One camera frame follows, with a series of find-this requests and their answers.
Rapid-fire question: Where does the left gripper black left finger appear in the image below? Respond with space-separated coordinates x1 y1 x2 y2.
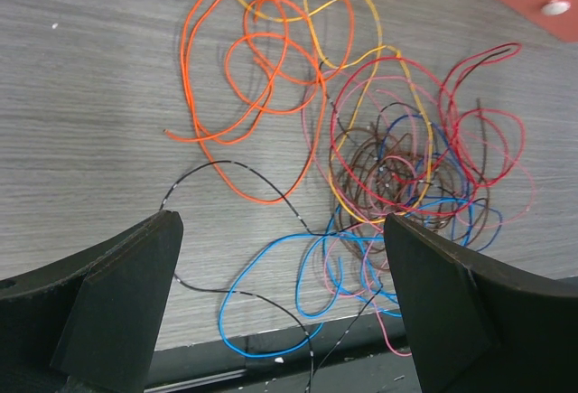
1 211 183 392

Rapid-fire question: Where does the pink wire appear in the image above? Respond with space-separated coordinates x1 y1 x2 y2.
301 71 537 358

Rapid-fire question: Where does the black striped wire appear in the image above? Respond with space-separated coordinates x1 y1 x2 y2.
157 49 516 393

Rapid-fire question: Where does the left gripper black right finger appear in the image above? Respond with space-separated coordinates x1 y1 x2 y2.
384 214 577 392

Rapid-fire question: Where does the dark blue wire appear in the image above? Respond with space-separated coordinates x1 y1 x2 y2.
378 115 503 252

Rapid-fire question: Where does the red wire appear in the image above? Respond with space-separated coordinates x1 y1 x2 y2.
329 42 527 218

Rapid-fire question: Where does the brown wire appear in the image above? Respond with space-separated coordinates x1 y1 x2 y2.
336 97 491 261

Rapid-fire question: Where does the yellow wire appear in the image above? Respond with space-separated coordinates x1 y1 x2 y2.
216 0 434 225

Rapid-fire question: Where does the orange wire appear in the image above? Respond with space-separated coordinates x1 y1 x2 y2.
163 0 356 205

